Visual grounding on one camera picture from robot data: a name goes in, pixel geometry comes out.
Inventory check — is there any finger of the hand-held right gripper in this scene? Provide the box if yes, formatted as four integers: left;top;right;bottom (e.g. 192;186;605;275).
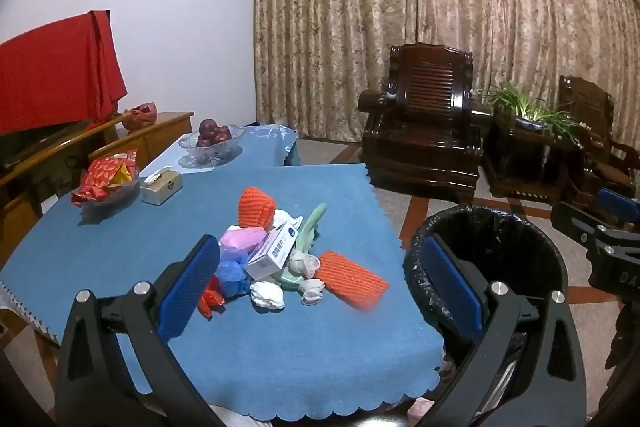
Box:
550;201;640;260
596;187;640;228

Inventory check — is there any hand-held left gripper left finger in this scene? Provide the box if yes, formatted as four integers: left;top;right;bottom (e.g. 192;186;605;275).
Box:
54;234;221;427

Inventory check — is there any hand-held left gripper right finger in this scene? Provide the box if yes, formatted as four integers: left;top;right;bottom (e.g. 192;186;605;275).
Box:
419;234;587;427

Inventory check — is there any red wrapper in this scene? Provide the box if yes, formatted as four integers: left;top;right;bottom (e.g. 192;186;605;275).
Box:
197;274;226;320

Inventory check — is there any blue plastic bag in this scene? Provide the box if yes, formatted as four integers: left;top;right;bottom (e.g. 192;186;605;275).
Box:
215;259;251;298

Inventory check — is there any black-lined waste bin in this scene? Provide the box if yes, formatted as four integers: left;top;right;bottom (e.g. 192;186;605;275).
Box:
402;204;569;388

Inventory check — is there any pink plastic bag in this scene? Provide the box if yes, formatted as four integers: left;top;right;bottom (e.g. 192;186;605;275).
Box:
220;226;268;255

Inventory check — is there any white cardboard box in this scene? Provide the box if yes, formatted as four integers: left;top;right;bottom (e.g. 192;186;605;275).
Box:
245;223;301;282

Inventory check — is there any orange foam net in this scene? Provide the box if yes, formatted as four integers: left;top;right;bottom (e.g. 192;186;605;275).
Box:
314;250;390;310
237;188;277;230

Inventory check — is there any dark wooden side table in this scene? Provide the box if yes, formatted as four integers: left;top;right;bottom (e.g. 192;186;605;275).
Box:
482;114;583;208

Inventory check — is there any golden tissue box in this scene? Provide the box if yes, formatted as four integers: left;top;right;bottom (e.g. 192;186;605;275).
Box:
139;168;184;206

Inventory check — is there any dark wooden armchair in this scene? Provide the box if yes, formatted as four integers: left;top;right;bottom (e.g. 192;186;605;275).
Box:
557;74;640;218
357;43;493;202

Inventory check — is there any glass snack dish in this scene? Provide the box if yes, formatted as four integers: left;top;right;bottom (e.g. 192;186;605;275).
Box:
75;177;141;212

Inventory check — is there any pink object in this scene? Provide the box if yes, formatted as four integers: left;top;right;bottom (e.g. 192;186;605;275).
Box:
407;397;435;427

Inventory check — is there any blue scalloped tablecloth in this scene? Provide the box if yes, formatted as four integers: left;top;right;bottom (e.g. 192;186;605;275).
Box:
0;163;446;423

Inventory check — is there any glass fruit bowl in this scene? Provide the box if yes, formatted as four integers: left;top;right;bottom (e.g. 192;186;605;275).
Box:
178;125;246;168

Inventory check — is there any potted green plant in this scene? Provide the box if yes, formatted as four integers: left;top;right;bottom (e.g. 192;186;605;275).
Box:
482;82;591;142

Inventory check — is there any light blue patterned tablecloth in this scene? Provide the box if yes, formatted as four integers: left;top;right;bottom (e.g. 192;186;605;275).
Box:
137;125;301;180

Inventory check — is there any light wooden cabinet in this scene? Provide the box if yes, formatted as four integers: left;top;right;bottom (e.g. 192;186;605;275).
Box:
0;111;195;258

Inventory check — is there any white lace tablecloth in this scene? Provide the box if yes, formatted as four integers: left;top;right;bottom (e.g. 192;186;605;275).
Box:
0;279;63;348

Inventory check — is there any red woven basket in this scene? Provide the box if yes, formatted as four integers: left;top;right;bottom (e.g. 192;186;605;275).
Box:
124;102;159;130

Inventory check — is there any black television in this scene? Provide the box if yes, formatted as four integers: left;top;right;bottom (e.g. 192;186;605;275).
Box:
0;119;108;170

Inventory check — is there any red cloth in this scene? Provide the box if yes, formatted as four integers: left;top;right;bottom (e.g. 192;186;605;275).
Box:
0;9;128;138

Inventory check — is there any beige patterned curtain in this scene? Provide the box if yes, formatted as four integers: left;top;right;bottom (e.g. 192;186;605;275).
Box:
247;0;640;148

